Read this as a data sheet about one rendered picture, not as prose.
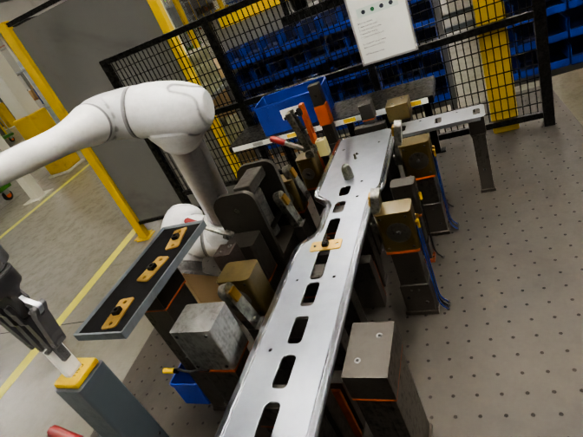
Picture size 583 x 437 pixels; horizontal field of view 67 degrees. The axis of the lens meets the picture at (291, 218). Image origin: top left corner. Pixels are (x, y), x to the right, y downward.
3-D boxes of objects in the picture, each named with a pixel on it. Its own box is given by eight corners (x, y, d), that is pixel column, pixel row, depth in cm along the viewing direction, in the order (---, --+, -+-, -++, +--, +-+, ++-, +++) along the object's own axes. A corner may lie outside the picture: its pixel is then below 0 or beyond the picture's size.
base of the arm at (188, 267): (137, 277, 152) (138, 261, 153) (173, 281, 173) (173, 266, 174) (183, 274, 147) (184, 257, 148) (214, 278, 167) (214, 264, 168)
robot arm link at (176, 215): (169, 265, 172) (171, 211, 176) (214, 264, 169) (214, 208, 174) (150, 261, 156) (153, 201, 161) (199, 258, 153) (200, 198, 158)
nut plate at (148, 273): (147, 282, 97) (144, 277, 96) (135, 281, 99) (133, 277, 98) (170, 257, 103) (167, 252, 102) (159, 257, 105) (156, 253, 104)
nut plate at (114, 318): (115, 328, 86) (112, 323, 86) (101, 329, 88) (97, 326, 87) (135, 297, 93) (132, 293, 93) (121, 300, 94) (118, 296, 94)
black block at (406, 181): (445, 263, 134) (424, 182, 120) (413, 265, 139) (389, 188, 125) (445, 251, 138) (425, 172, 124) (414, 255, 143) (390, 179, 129)
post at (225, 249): (289, 361, 125) (228, 254, 105) (274, 361, 127) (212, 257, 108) (294, 347, 128) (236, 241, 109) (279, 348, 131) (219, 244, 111)
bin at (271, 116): (330, 117, 180) (320, 88, 174) (265, 137, 191) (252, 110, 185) (335, 103, 193) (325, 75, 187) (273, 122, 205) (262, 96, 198)
